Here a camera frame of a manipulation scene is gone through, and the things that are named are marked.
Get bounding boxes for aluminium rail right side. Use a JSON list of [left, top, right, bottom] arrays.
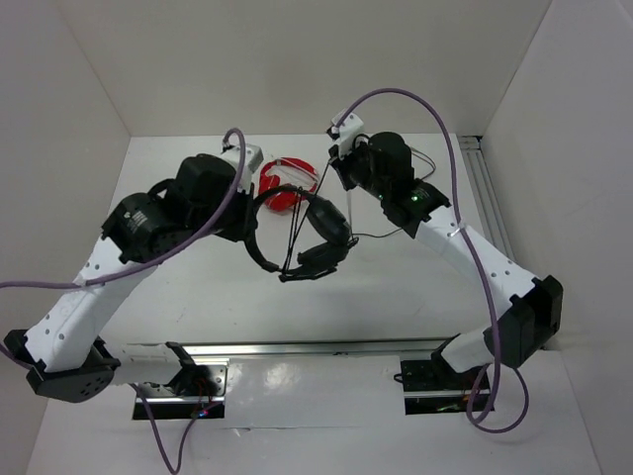
[[458, 136, 514, 260]]

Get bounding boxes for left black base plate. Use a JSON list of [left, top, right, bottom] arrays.
[[137, 357, 228, 421]]

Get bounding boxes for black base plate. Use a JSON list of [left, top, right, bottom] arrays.
[[137, 357, 228, 421], [394, 359, 480, 416]]

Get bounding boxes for red headphones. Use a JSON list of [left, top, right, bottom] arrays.
[[258, 156, 320, 213]]

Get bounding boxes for black headphone cable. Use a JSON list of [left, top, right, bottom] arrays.
[[279, 145, 439, 283]]

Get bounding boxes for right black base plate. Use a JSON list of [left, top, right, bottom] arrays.
[[394, 359, 480, 416]]

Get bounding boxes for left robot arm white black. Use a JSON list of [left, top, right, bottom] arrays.
[[4, 145, 263, 404]]

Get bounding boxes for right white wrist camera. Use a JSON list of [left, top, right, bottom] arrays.
[[326, 110, 365, 155]]

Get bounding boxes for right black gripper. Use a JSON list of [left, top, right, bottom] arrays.
[[328, 136, 389, 199]]

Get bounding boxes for black headphones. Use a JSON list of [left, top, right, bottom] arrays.
[[243, 185, 358, 283]]

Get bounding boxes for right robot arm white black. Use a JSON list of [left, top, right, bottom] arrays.
[[327, 127, 564, 388]]

